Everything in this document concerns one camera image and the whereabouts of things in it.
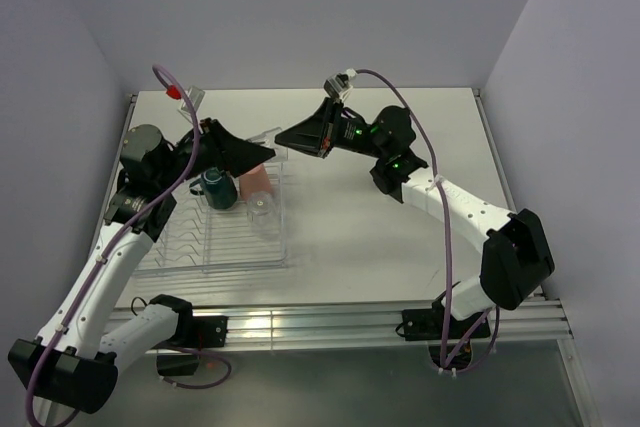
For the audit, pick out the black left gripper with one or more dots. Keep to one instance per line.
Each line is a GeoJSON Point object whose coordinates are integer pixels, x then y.
{"type": "Point", "coordinates": [239, 155]}

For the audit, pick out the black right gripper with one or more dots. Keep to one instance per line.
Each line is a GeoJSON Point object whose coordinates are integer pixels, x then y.
{"type": "Point", "coordinates": [318, 134]}

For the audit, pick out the small clear glass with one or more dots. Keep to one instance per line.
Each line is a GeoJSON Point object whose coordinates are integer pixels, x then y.
{"type": "Point", "coordinates": [265, 138]}

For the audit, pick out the pink plastic tumbler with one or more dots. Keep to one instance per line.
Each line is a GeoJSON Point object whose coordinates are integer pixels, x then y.
{"type": "Point", "coordinates": [254, 181]}

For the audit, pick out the dark green ceramic mug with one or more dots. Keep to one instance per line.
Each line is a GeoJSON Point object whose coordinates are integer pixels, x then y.
{"type": "Point", "coordinates": [217, 187]}

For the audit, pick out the large clear glass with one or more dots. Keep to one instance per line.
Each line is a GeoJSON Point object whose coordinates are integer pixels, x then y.
{"type": "Point", "coordinates": [263, 215]}

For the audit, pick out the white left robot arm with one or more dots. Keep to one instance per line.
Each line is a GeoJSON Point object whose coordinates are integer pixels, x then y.
{"type": "Point", "coordinates": [73, 361]}

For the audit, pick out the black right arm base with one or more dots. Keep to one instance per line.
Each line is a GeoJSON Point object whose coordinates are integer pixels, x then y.
{"type": "Point", "coordinates": [427, 325]}

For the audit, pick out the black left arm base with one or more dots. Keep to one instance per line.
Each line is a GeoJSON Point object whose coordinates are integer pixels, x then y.
{"type": "Point", "coordinates": [205, 332]}

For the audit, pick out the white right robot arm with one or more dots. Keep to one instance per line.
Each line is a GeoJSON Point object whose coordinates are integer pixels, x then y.
{"type": "Point", "coordinates": [514, 252]}

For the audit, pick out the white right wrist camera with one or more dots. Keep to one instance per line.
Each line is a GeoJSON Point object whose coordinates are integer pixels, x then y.
{"type": "Point", "coordinates": [339, 86]}

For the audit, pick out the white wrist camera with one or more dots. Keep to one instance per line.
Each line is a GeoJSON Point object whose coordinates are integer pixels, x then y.
{"type": "Point", "coordinates": [339, 86]}
{"type": "Point", "coordinates": [195, 96]}

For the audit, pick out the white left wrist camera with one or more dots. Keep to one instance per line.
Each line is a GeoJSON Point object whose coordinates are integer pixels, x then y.
{"type": "Point", "coordinates": [195, 96]}

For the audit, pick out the aluminium front rail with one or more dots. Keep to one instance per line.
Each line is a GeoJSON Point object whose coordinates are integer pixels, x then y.
{"type": "Point", "coordinates": [305, 327]}

